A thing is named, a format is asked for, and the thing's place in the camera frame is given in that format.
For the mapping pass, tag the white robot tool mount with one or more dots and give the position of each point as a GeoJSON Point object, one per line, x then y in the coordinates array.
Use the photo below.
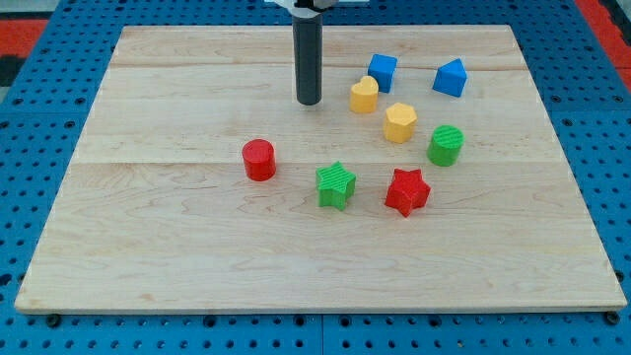
{"type": "Point", "coordinates": [314, 5]}

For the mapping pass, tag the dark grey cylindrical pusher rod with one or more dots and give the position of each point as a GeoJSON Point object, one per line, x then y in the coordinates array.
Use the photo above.
{"type": "Point", "coordinates": [307, 39]}

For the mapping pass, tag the red cylinder block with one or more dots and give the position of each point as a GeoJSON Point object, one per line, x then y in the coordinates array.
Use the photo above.
{"type": "Point", "coordinates": [259, 159]}

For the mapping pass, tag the blue cube block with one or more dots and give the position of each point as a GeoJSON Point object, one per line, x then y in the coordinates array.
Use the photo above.
{"type": "Point", "coordinates": [382, 69]}

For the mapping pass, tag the yellow heart block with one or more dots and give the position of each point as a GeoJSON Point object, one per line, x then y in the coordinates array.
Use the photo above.
{"type": "Point", "coordinates": [364, 95]}

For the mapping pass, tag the yellow hexagon block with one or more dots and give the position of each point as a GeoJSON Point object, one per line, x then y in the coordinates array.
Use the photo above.
{"type": "Point", "coordinates": [400, 122]}

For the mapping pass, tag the blue pentagon block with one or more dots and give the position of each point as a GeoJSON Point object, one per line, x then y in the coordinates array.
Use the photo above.
{"type": "Point", "coordinates": [451, 78]}

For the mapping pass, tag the green star block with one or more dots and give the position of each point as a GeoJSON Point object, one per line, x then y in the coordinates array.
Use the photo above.
{"type": "Point", "coordinates": [334, 185]}

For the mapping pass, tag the green cylinder block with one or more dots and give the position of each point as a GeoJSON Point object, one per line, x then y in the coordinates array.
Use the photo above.
{"type": "Point", "coordinates": [444, 147]}

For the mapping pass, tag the red star block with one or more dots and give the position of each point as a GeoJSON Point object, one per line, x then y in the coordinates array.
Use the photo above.
{"type": "Point", "coordinates": [407, 191]}

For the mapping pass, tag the light wooden board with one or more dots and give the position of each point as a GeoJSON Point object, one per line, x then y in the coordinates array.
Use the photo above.
{"type": "Point", "coordinates": [156, 216]}

